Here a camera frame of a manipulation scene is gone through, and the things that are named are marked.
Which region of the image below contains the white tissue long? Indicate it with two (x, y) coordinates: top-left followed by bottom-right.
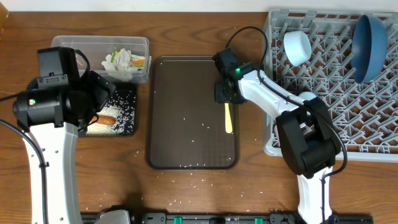
(101, 54), (116, 71)

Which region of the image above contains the grey dishwasher rack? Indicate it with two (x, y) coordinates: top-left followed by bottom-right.
(264, 9), (397, 163)

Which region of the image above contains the white tissue ball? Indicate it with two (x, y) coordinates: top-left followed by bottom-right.
(113, 49), (134, 72)

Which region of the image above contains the clear plastic bin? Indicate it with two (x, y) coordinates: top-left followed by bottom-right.
(51, 35), (151, 83)

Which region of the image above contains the white rice pile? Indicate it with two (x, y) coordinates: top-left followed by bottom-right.
(86, 93), (136, 136)

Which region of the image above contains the yellow plastic spoon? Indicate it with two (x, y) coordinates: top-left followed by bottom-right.
(224, 103), (233, 134)

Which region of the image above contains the dark blue plate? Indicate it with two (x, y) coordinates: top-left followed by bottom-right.
(351, 15), (387, 83)

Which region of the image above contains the brown serving tray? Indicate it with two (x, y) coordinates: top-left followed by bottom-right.
(146, 56), (239, 170)

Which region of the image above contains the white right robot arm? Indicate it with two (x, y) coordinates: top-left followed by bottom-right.
(212, 47), (342, 223)

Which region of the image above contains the orange carrot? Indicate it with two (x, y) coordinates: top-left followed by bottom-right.
(91, 115), (116, 126)

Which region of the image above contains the black plastic tray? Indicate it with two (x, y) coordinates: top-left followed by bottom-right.
(77, 82), (138, 138)

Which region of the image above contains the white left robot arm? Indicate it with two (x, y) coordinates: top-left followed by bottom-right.
(13, 47), (116, 223)

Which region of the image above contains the yellow green snack wrapper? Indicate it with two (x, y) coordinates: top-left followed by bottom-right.
(111, 50), (145, 68)

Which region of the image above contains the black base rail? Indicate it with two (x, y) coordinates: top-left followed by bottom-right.
(80, 207), (374, 224)

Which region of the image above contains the blue plastic cup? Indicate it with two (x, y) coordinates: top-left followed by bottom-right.
(299, 91), (317, 101)

